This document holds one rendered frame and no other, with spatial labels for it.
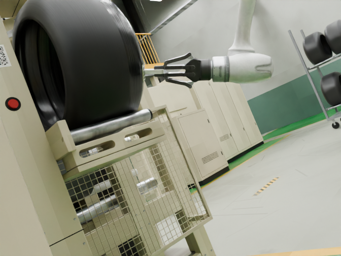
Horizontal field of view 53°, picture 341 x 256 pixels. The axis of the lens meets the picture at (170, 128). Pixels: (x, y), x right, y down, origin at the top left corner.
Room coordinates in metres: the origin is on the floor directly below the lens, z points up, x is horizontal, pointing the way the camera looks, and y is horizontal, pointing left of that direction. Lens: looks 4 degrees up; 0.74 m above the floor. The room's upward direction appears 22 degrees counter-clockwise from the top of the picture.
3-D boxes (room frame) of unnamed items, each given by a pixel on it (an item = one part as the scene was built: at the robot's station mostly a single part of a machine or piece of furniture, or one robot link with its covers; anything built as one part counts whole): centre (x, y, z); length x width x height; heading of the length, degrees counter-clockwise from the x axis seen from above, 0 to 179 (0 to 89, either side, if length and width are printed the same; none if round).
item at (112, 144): (1.16, 0.19, 0.83); 0.36 x 0.09 x 0.06; 130
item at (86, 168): (1.27, 0.28, 0.80); 0.37 x 0.36 x 0.02; 40
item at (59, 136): (1.16, 0.42, 0.90); 0.40 x 0.03 x 0.10; 40
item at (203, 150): (6.29, -0.25, 0.62); 0.90 x 0.56 x 1.25; 139
